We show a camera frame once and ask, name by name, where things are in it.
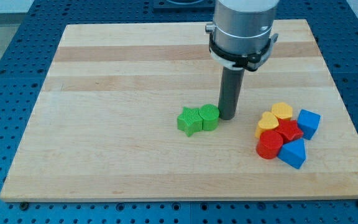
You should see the yellow hexagon block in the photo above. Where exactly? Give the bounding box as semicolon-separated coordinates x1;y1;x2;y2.
271;102;293;120

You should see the green cylinder block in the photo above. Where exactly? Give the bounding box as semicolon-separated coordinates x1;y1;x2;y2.
199;104;220;131

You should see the wooden board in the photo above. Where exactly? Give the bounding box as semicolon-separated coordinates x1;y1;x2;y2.
0;19;358;202

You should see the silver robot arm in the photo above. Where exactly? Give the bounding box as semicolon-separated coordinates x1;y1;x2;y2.
205;0;279;120

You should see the blue cube block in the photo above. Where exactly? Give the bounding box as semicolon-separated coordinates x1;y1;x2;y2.
297;109;321;140

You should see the blue triangle block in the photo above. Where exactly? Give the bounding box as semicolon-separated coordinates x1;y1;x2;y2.
278;138;306;169

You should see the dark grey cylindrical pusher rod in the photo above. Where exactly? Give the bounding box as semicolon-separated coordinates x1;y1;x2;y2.
218;67;244;120

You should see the yellow heart block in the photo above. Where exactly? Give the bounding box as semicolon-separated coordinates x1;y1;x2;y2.
255;111;279;138

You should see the red cylinder block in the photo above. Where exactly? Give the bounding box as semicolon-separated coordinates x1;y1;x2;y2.
256;130;283;159

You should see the red star block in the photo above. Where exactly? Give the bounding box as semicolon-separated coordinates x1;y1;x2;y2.
275;119;303;144

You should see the green star block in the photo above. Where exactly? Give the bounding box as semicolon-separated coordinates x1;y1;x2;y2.
177;107;203;137

